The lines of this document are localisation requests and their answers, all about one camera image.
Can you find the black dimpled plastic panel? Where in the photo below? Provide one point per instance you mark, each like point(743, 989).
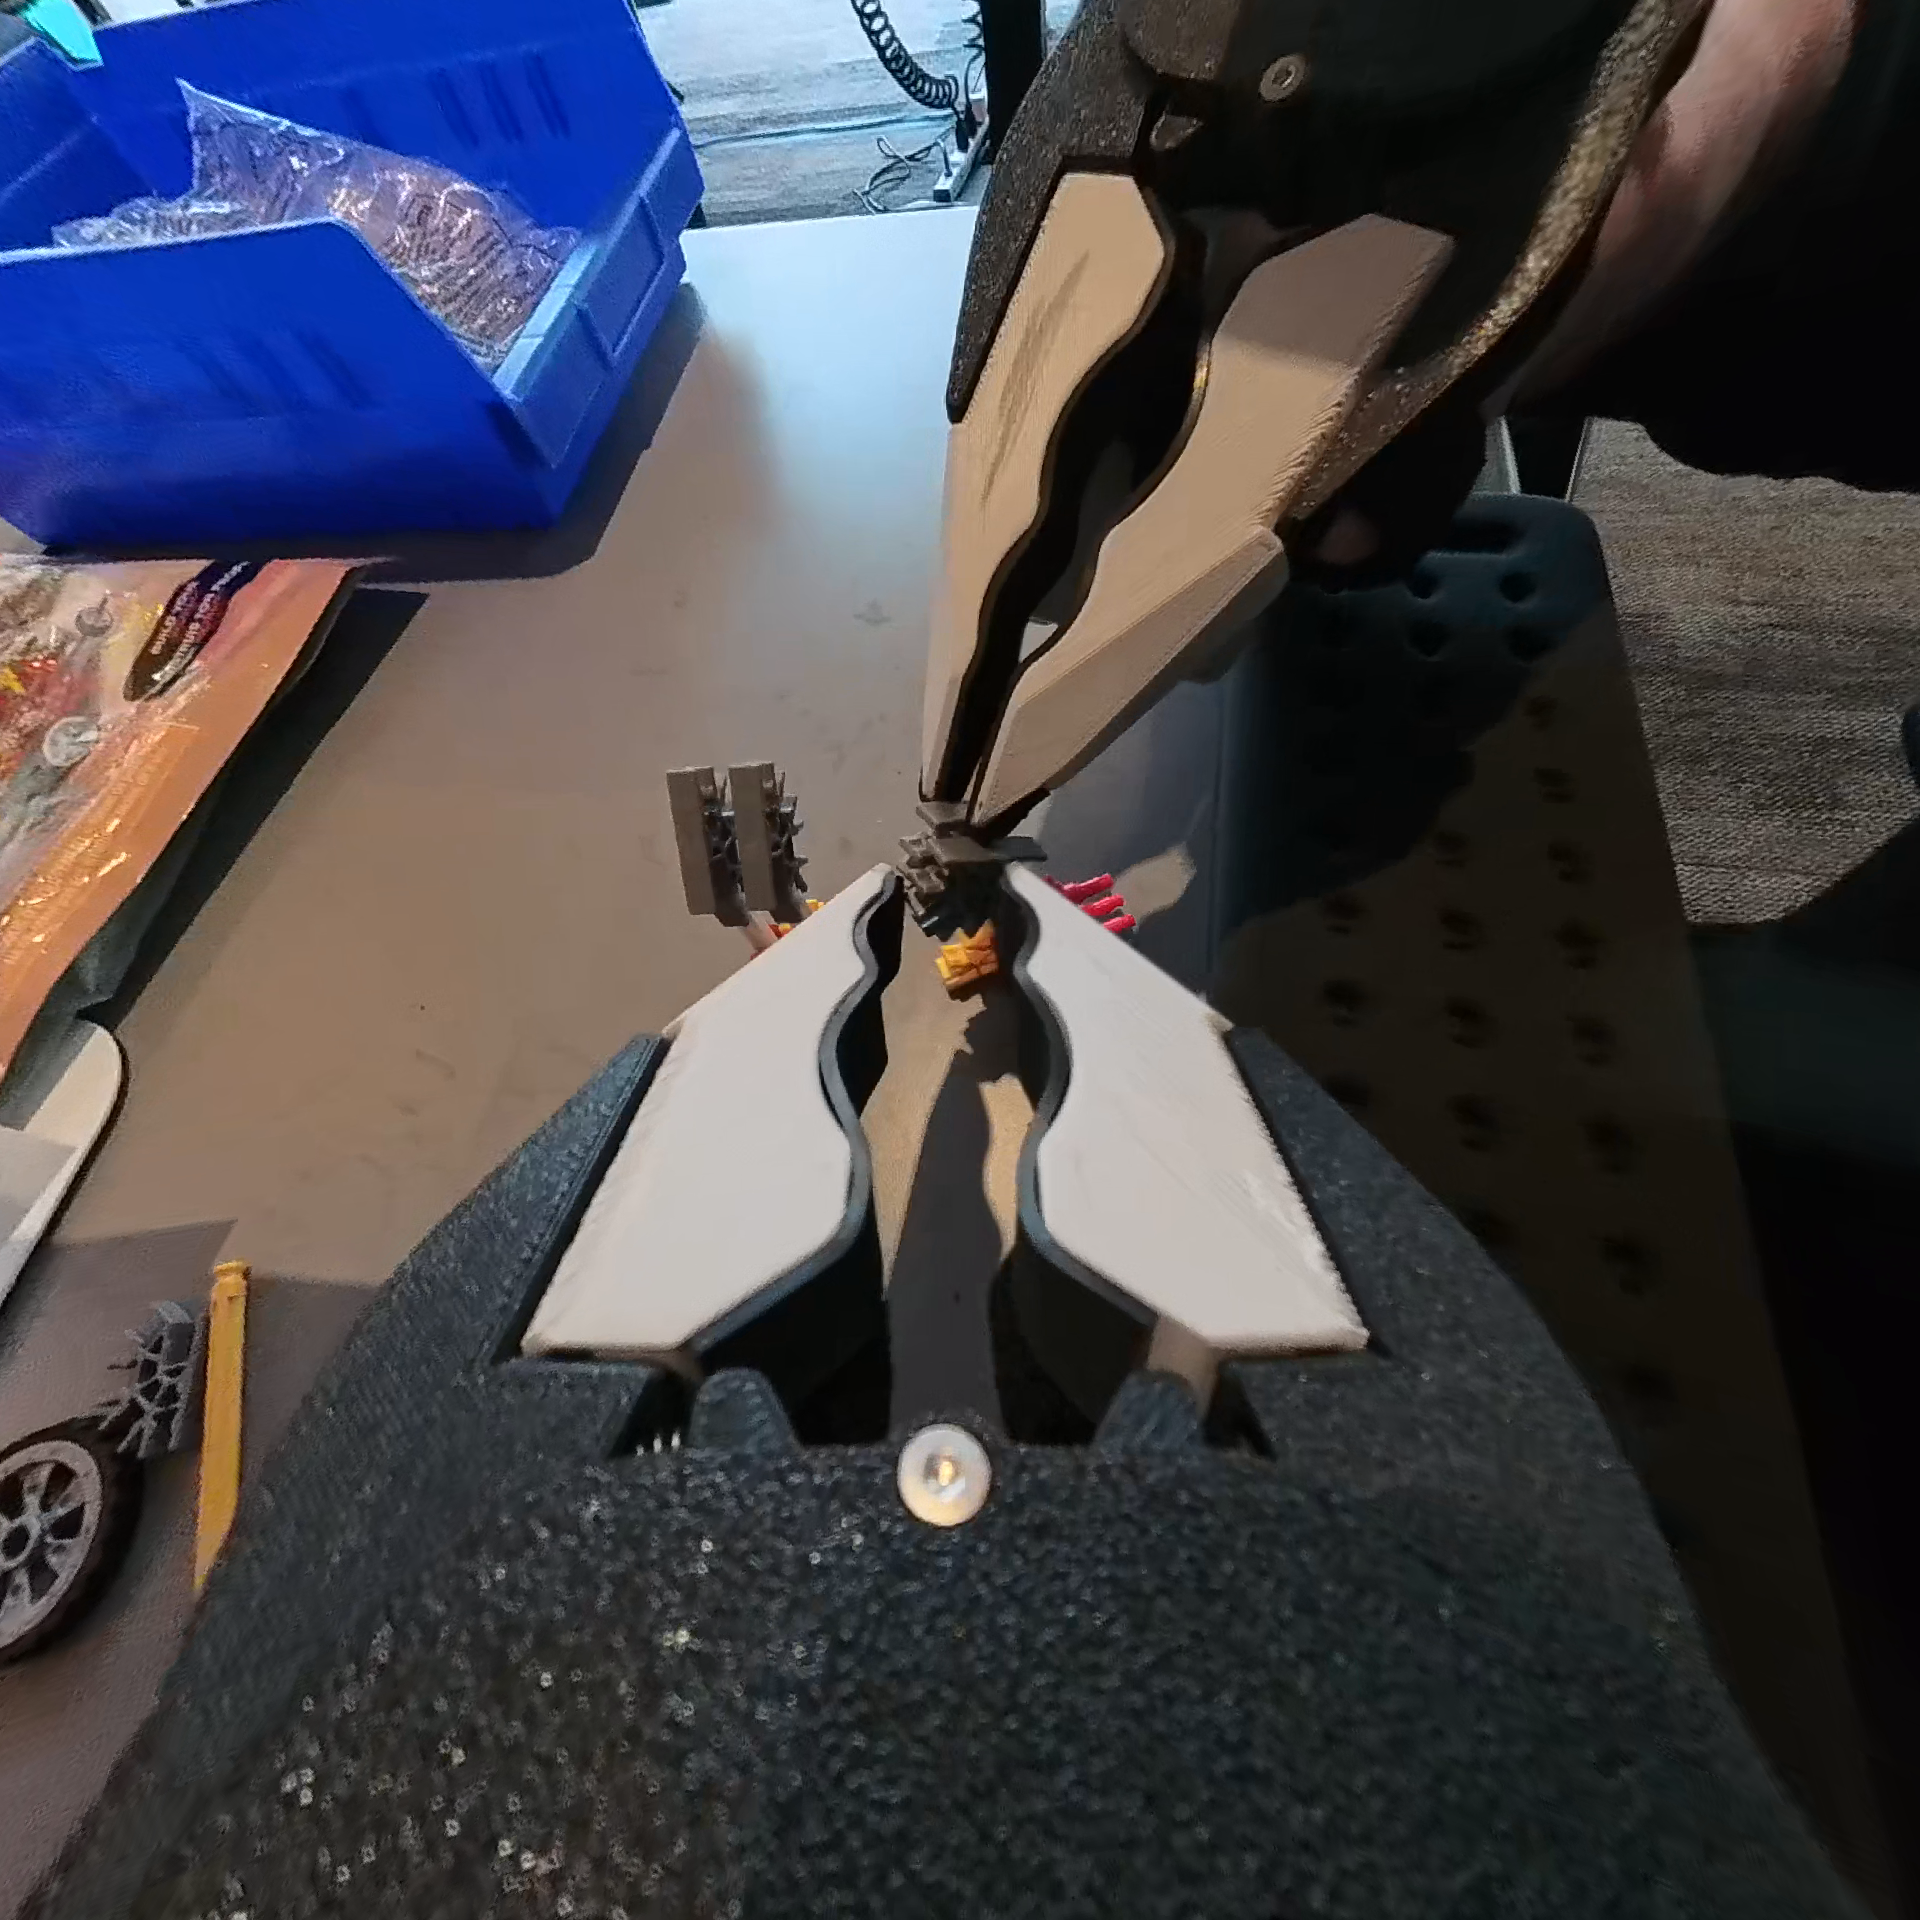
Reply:
point(1501, 975)

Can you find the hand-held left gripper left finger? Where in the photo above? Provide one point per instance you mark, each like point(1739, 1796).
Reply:
point(705, 1184)

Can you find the black toy wheel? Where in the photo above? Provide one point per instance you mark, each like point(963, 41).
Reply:
point(53, 1546)

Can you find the blue plastic bin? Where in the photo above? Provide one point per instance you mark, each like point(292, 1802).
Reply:
point(301, 404)

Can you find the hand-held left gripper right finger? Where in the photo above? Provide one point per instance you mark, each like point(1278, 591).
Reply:
point(1186, 1184)

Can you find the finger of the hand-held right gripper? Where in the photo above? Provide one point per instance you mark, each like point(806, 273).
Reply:
point(1261, 420)
point(1021, 388)

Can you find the clear plastic bag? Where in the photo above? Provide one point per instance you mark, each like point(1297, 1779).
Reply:
point(377, 210)

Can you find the orange toy parts bag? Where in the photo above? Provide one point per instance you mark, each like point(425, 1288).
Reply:
point(121, 779)

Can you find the person's right hand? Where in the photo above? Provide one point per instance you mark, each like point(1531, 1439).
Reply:
point(1694, 149)

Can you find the grey-topped red yellow toy assembly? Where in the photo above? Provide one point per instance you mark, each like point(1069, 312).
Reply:
point(961, 901)

